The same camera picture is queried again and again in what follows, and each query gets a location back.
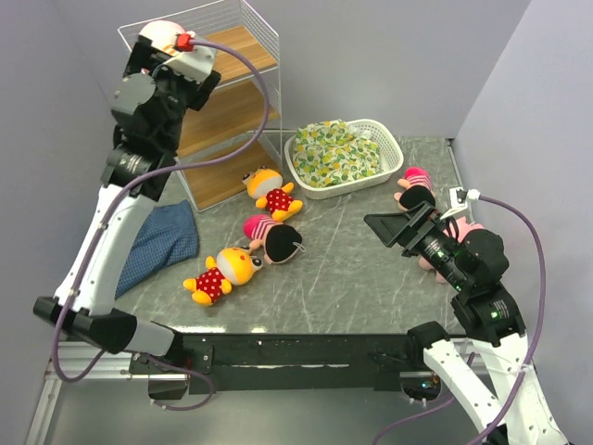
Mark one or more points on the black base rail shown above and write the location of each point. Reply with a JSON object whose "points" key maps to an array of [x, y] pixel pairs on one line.
{"points": [[229, 362]]}

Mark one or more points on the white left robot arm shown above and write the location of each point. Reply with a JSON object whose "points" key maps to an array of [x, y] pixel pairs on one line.
{"points": [[83, 304]]}

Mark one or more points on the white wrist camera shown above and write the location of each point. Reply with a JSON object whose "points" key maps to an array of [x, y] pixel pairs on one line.
{"points": [[459, 200], [192, 61]]}

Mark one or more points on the pink plush pig striped shirt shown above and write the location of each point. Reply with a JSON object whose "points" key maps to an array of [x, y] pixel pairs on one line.
{"points": [[163, 35]]}

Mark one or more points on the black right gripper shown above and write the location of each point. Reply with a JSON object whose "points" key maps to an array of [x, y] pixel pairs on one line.
{"points": [[388, 225]]}

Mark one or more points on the black-haired doll pink striped dress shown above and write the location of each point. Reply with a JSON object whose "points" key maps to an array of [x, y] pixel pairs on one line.
{"points": [[279, 241]]}

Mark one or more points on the blue checked cloth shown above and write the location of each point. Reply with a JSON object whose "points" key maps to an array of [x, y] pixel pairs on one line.
{"points": [[168, 236]]}

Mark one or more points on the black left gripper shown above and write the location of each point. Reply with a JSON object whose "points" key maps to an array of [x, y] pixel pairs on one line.
{"points": [[144, 59]]}

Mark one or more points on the white plastic basket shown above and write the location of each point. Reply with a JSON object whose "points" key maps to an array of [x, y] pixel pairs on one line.
{"points": [[391, 158]]}

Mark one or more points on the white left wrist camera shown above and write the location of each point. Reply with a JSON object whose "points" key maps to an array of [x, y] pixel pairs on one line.
{"points": [[192, 61]]}

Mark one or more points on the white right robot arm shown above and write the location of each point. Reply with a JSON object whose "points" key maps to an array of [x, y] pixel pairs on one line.
{"points": [[514, 410]]}

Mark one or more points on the yellow plush near shelf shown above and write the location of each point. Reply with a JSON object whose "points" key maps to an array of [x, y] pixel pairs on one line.
{"points": [[266, 186]]}

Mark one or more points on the lemon print cloth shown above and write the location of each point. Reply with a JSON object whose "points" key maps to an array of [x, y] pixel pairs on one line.
{"points": [[331, 153]]}

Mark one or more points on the black-haired doll by basket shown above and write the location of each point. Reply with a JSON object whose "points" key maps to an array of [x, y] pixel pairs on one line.
{"points": [[416, 187]]}

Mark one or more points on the yellow plush red dotted dress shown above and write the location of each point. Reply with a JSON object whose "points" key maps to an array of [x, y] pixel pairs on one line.
{"points": [[232, 267]]}

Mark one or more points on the white wire wooden shelf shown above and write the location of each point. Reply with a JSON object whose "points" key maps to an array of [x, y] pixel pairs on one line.
{"points": [[235, 108]]}

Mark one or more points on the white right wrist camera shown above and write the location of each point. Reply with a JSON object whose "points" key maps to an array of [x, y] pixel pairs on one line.
{"points": [[459, 200]]}

